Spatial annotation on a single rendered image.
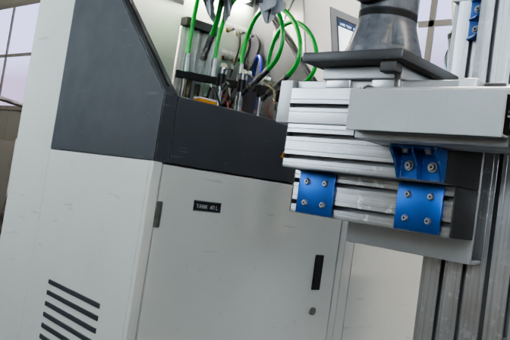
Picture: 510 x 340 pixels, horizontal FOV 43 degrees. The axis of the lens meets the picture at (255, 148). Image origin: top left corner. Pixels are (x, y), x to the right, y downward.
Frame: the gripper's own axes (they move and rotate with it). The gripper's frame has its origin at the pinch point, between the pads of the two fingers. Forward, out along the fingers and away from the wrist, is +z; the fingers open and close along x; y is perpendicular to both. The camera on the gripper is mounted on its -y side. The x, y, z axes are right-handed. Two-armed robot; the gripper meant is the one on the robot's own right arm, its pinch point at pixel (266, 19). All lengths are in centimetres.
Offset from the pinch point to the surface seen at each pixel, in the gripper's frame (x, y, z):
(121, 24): -33.2, -18.2, 9.2
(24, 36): 147, -593, -85
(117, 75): -33.2, -16.3, 22.9
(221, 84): 1.0, -16.7, 17.7
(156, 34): -5.9, -46.4, 1.9
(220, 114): -16.4, 7.7, 29.9
